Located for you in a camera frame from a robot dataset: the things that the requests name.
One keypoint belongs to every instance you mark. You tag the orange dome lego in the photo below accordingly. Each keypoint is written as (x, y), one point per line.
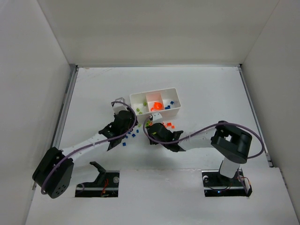
(158, 106)

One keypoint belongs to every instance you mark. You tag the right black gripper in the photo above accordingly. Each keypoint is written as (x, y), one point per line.
(151, 132)

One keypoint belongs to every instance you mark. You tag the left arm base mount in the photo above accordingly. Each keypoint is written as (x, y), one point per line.
(105, 185)

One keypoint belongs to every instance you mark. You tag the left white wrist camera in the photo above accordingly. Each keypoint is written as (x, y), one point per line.
(118, 105)

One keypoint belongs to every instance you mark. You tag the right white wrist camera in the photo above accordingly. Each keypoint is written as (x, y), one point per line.
(156, 117)

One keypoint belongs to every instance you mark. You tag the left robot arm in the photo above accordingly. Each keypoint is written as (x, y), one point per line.
(54, 172)

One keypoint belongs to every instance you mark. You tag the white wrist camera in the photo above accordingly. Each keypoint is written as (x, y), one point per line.
(118, 105)
(156, 117)

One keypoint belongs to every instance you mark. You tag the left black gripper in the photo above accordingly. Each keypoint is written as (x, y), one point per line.
(129, 118)

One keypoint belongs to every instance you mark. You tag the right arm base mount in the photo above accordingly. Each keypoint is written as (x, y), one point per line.
(217, 185)

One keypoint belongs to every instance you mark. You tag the white divided plastic container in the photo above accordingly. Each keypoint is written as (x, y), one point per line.
(165, 101)

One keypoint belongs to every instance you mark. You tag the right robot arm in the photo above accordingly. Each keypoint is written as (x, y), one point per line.
(229, 140)

